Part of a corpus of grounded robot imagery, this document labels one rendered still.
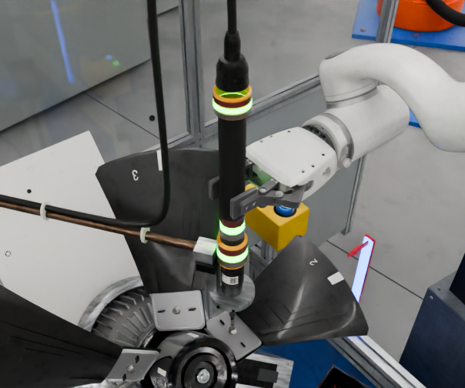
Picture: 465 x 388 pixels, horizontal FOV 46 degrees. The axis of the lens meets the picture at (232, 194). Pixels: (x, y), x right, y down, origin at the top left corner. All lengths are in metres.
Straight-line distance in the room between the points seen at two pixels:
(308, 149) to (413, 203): 2.30
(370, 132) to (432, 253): 2.03
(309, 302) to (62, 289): 0.45
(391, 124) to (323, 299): 0.36
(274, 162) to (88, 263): 0.48
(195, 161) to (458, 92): 0.40
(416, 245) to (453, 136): 2.12
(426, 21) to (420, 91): 3.88
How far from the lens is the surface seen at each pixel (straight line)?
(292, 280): 1.04
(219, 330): 0.96
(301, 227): 1.36
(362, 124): 0.80
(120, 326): 1.00
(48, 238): 1.07
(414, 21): 4.60
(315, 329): 1.00
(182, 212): 0.88
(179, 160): 0.88
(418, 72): 0.75
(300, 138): 0.77
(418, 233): 2.88
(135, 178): 0.90
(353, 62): 0.78
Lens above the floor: 1.99
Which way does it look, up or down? 43 degrees down
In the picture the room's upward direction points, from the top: straight up
